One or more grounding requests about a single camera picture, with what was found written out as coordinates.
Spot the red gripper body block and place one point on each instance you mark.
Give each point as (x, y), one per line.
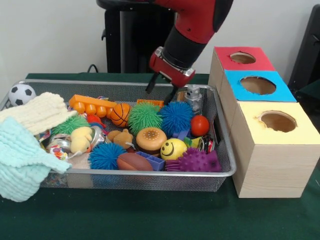
(170, 70)

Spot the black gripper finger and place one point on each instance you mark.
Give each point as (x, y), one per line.
(151, 83)
(171, 95)

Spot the cream knitted cloth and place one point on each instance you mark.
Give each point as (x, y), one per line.
(40, 112)

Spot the mint green cloth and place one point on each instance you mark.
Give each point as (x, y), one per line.
(20, 160)

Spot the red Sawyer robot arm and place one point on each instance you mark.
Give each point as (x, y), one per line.
(195, 20)

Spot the wooden box with three holes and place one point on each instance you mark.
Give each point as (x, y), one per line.
(272, 170)

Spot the blue rubber koosh ball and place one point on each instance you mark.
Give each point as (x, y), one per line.
(176, 116)

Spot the green rubber koosh ball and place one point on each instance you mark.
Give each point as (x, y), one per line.
(145, 118)

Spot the orange toy basketball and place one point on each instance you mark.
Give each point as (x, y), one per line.
(120, 115)

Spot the tan toy burger bun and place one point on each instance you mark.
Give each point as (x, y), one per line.
(151, 138)

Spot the yellow ball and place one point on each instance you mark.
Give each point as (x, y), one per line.
(173, 149)

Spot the orange plastic bubble tray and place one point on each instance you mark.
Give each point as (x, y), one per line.
(90, 106)

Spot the purple spiky ball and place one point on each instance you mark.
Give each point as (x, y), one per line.
(195, 161)

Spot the dark green table cloth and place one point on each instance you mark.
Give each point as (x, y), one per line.
(150, 215)
(308, 91)

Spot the small soccer ball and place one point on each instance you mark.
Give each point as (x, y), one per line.
(22, 95)

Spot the black stand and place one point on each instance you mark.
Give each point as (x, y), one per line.
(310, 50)

